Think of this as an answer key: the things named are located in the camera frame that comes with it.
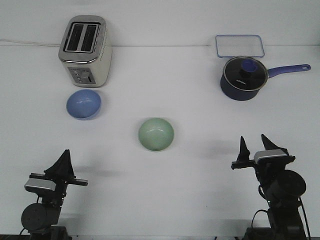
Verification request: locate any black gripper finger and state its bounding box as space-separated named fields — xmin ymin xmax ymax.
xmin=261 ymin=134 xmax=290 ymax=156
xmin=44 ymin=149 xmax=68 ymax=177
xmin=236 ymin=136 xmax=250 ymax=162
xmin=66 ymin=149 xmax=76 ymax=179

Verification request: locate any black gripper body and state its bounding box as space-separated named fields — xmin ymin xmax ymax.
xmin=231 ymin=155 xmax=296 ymax=186
xmin=29 ymin=173 xmax=88 ymax=204

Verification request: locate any blue bowl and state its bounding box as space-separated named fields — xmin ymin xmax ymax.
xmin=66 ymin=89 xmax=102 ymax=120

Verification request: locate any green bowl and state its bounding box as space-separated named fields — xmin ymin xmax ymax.
xmin=138 ymin=117 xmax=175 ymax=152

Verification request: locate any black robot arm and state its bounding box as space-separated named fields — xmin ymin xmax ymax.
xmin=231 ymin=134 xmax=311 ymax=240
xmin=21 ymin=149 xmax=88 ymax=240

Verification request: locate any glass pot lid blue knob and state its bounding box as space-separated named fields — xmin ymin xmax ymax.
xmin=222 ymin=56 xmax=268 ymax=91

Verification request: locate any clear blue-rimmed container lid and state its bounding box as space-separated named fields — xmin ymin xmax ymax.
xmin=215 ymin=34 xmax=265 ymax=58

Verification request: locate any silver two-slot toaster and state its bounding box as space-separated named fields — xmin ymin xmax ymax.
xmin=58 ymin=15 xmax=113 ymax=88

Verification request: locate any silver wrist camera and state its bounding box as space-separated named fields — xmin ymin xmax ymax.
xmin=24 ymin=178 xmax=56 ymax=193
xmin=253 ymin=149 xmax=288 ymax=165

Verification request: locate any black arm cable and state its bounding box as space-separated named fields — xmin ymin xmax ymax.
xmin=19 ymin=196 xmax=42 ymax=236
xmin=250 ymin=184 xmax=312 ymax=240

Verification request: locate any blue saucepan with handle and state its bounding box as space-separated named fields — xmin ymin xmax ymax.
xmin=220 ymin=64 xmax=311 ymax=101

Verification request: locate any white toaster power cord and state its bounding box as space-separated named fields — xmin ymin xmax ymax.
xmin=0 ymin=37 xmax=62 ymax=48

